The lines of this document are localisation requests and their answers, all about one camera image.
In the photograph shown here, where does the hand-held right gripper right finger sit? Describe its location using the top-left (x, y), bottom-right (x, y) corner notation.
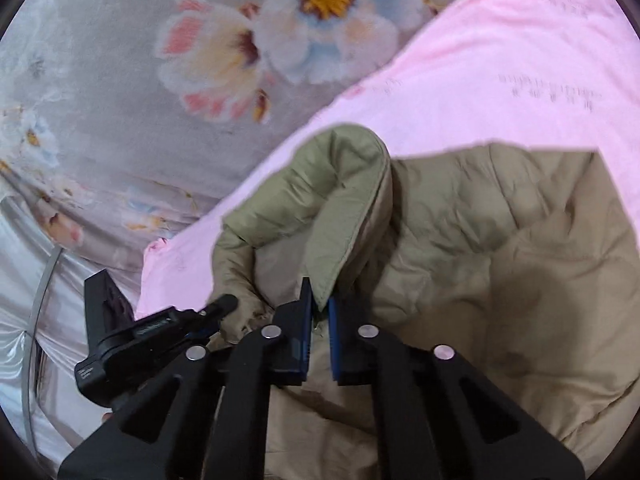
top-left (327, 295), bottom-right (586, 480)

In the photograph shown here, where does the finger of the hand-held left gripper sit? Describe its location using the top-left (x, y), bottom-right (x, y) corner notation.
top-left (170, 294), bottom-right (239, 343)

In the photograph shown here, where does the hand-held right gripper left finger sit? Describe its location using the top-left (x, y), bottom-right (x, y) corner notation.
top-left (59, 277), bottom-right (315, 480)

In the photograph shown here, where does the olive quilted jacket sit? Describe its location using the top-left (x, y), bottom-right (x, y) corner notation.
top-left (210, 124), bottom-right (640, 480)

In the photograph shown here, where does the grey metal pole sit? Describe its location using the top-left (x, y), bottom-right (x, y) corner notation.
top-left (22, 247), bottom-right (66, 443)

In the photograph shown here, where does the white satin curtain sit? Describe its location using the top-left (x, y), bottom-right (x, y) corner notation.
top-left (0, 195), bottom-right (146, 461)

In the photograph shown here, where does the grey floral blanket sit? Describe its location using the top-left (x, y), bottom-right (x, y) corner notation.
top-left (0, 0), bottom-right (591, 281)

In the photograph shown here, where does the pink bed sheet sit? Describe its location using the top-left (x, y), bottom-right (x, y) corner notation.
top-left (135, 0), bottom-right (640, 321)

